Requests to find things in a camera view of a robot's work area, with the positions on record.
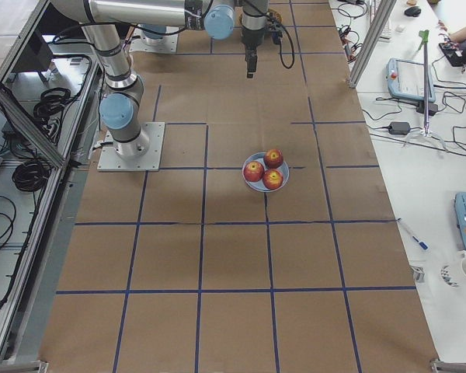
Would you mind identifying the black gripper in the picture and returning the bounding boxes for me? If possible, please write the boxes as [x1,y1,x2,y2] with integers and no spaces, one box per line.
[241,12,265,78]

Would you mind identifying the woven wicker basket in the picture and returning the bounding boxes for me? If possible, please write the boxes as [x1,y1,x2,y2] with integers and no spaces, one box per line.
[266,9,283,27]

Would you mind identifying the red apple plate left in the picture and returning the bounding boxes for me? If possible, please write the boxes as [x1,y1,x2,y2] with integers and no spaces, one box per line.
[263,148,284,169]

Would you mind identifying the red apple plate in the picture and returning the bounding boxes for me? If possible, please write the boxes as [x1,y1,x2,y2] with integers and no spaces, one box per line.
[263,148,284,169]
[243,161,265,183]
[262,169,284,190]

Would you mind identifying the red apple plate right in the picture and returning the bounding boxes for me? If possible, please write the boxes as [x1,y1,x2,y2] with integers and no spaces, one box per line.
[243,161,265,183]

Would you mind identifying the red apple plate front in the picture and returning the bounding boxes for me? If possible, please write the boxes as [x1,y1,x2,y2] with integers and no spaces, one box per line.
[262,169,284,190]

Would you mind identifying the light blue plate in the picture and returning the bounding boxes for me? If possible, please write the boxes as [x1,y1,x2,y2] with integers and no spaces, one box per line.
[242,152,290,193]

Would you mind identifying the blue teach pendant far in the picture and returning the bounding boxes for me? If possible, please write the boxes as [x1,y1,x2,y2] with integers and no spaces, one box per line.
[386,58,425,101]

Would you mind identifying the black power brick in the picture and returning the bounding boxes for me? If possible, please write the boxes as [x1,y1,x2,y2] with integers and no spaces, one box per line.
[388,121,411,136]

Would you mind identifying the black computer mouse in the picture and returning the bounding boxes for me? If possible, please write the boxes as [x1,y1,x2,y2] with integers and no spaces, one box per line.
[404,5,422,17]

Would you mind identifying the grabber stick tool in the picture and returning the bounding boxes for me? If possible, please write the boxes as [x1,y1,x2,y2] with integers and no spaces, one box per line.
[404,30,449,152]

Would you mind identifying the blue white pen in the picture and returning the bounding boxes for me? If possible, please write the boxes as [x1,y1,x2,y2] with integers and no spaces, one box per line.
[397,218,429,251]

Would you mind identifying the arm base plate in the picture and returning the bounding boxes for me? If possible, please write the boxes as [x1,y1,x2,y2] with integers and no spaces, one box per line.
[129,34,178,54]
[97,122,165,172]

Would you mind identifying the aluminium profile post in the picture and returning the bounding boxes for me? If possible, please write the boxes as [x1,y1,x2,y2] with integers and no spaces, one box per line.
[347,0,396,89]

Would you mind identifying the coiled black cables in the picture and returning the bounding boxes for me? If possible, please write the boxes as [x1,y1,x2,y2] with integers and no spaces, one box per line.
[33,87,73,137]

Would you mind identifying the aluminium frame rail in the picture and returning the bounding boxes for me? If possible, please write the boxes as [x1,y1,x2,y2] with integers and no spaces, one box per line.
[0,82,65,169]

